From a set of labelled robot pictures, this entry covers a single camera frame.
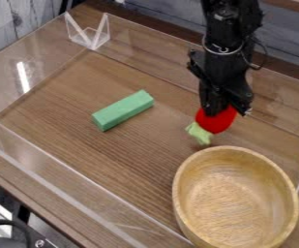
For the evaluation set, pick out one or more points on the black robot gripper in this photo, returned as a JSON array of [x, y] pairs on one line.
[[222, 82]]

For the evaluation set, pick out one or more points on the red plush strawberry toy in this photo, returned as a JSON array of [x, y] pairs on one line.
[[206, 126]]

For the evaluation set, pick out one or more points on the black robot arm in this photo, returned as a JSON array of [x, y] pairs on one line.
[[232, 21]]

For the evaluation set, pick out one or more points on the green foam block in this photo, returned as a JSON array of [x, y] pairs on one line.
[[122, 110]]

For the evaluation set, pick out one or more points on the wooden bowl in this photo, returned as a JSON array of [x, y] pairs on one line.
[[234, 199]]

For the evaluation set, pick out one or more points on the black device with knob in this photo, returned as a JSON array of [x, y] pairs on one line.
[[24, 239]]

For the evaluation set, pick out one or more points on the clear acrylic enclosure wall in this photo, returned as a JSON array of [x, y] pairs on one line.
[[99, 185]]

